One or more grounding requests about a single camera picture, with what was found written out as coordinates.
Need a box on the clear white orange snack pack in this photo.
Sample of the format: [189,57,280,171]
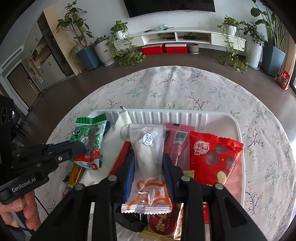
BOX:
[121,124,173,214]

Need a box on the small red snack pack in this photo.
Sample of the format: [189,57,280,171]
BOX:
[109,142,131,175]

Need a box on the pink snack pack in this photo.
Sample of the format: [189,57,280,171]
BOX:
[164,123,195,166]

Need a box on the white snack bag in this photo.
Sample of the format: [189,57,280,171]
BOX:
[80,107,132,186]

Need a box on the red Mylikes chocolate bag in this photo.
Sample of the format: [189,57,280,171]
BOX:
[189,131,243,186]

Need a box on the green white snack pack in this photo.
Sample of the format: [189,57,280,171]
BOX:
[70,113,107,170]

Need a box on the black snack pack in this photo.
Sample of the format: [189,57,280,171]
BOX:
[114,204,148,232]

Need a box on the left hand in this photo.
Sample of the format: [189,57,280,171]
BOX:
[0,191,42,232]

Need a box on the white plastic tray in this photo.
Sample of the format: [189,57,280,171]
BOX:
[86,108,246,241]

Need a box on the floral white tablecloth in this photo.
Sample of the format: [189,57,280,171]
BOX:
[48,66,295,240]

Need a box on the white ribbed planter plant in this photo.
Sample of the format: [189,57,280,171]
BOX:
[93,35,115,66]

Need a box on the left red storage box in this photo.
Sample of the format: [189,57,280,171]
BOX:
[142,44,164,55]

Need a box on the red storage box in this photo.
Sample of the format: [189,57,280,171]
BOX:
[164,43,188,53]
[142,44,164,55]

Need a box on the right red storage box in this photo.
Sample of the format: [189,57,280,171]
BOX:
[164,43,188,53]

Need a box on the trailing green vine plant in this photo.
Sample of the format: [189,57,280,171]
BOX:
[108,36,146,67]

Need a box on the small round pot floor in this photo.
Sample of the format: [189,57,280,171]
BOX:
[187,43,199,55]

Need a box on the blue planter tall plant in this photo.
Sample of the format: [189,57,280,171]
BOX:
[56,1,100,71]

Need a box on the white TV console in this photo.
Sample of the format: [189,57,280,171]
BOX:
[116,27,246,52]

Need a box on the dark blue planter big plant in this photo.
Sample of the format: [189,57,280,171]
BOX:
[250,1,285,78]

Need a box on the tall white pot plant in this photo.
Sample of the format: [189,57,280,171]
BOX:
[240,21,265,70]

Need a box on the wall cabinet unit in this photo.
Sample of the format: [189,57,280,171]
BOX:
[22,6,80,91]

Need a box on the black wall television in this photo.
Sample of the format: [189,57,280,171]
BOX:
[124,0,215,18]

